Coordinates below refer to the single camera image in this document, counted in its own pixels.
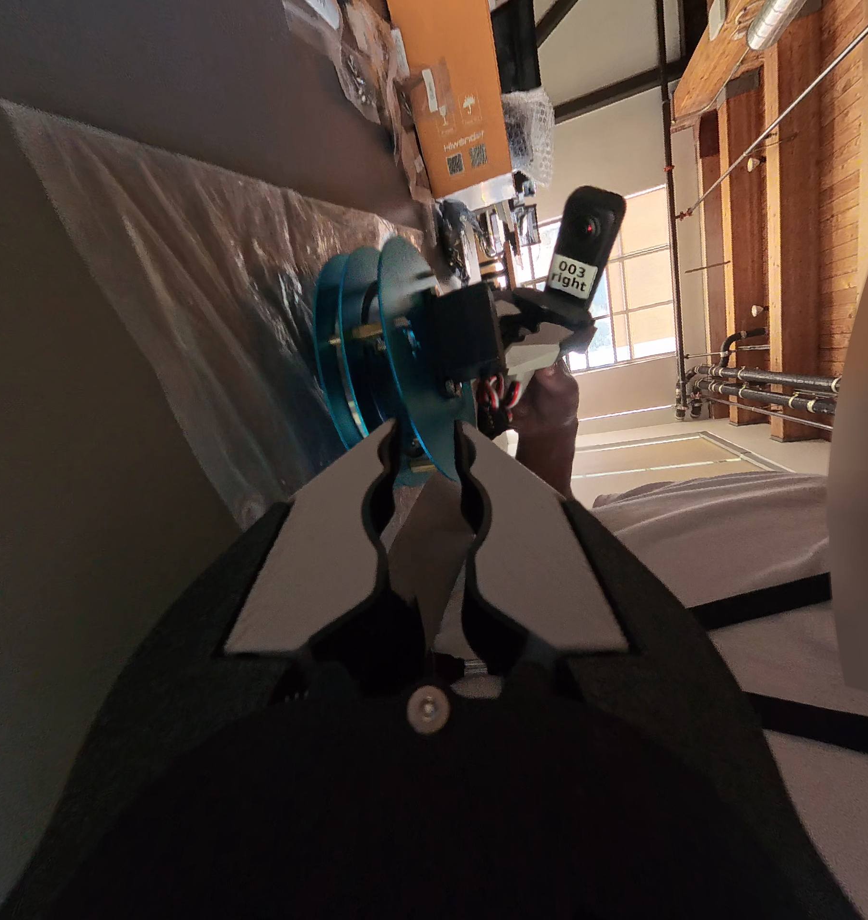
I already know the grey desk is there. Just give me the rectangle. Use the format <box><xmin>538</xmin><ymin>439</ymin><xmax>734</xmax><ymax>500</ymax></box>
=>
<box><xmin>0</xmin><ymin>0</ymin><xmax>442</xmax><ymax>920</ymax></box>

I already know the person's right hand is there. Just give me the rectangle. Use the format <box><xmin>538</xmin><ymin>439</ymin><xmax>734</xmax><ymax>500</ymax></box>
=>
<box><xmin>513</xmin><ymin>361</ymin><xmax>580</xmax><ymax>462</ymax></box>

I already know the silver ventilation duct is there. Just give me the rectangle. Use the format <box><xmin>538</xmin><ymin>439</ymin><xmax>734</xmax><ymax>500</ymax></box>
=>
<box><xmin>746</xmin><ymin>0</ymin><xmax>809</xmax><ymax>51</ymax></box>

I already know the orange cardboard box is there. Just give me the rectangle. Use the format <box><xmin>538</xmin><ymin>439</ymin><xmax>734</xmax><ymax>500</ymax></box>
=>
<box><xmin>387</xmin><ymin>0</ymin><xmax>514</xmax><ymax>198</ymax></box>

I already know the pile of small screw bags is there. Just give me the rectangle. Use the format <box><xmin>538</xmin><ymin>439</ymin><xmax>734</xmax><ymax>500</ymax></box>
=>
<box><xmin>283</xmin><ymin>0</ymin><xmax>435</xmax><ymax>195</ymax></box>

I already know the blue round metal base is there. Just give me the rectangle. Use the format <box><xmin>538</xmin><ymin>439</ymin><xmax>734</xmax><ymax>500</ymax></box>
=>
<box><xmin>312</xmin><ymin>248</ymin><xmax>435</xmax><ymax>461</ymax></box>

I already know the silver antistatic bag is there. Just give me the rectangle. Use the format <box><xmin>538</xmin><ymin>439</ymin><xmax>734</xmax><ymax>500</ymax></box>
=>
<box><xmin>434</xmin><ymin>201</ymin><xmax>478</xmax><ymax>283</ymax></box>

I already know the teal disc with servo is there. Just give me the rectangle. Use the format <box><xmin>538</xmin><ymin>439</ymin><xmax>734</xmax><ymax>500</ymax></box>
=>
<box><xmin>377</xmin><ymin>237</ymin><xmax>480</xmax><ymax>484</ymax></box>

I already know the black ceiling pipe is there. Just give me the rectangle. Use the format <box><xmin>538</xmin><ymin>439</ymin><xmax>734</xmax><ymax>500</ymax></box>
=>
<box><xmin>682</xmin><ymin>363</ymin><xmax>841</xmax><ymax>392</ymax></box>
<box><xmin>674</xmin><ymin>379</ymin><xmax>837</xmax><ymax>419</ymax></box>

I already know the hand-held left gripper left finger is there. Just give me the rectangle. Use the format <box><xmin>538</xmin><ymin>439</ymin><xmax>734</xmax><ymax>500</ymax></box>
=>
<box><xmin>224</xmin><ymin>418</ymin><xmax>399</xmax><ymax>658</ymax></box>

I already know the large clear plastic bag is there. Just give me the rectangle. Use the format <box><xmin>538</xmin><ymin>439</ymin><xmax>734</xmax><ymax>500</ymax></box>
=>
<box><xmin>0</xmin><ymin>97</ymin><xmax>435</xmax><ymax>533</ymax></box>

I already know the person's right forearm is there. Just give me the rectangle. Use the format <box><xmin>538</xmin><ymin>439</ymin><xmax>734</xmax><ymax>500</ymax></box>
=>
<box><xmin>516</xmin><ymin>431</ymin><xmax>579</xmax><ymax>502</ymax></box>

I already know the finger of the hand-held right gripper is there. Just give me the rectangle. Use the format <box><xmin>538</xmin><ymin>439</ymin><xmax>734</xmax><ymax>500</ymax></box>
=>
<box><xmin>508</xmin><ymin>332</ymin><xmax>573</xmax><ymax>380</ymax></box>
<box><xmin>497</xmin><ymin>298</ymin><xmax>546</xmax><ymax>340</ymax></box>

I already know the red white black servo cable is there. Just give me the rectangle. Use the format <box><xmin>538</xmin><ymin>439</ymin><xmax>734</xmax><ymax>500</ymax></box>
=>
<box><xmin>473</xmin><ymin>374</ymin><xmax>530</xmax><ymax>434</ymax></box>

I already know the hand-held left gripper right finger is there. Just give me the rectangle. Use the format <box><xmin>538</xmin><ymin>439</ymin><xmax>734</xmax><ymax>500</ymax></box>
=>
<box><xmin>454</xmin><ymin>420</ymin><xmax>640</xmax><ymax>655</ymax></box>

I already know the bubble wrap bundle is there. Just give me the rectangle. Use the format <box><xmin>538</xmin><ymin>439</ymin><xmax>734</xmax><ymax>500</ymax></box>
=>
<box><xmin>501</xmin><ymin>86</ymin><xmax>556</xmax><ymax>188</ymax></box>

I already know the black strap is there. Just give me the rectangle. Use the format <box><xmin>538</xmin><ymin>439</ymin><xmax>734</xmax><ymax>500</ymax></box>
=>
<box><xmin>685</xmin><ymin>571</ymin><xmax>868</xmax><ymax>759</ymax></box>

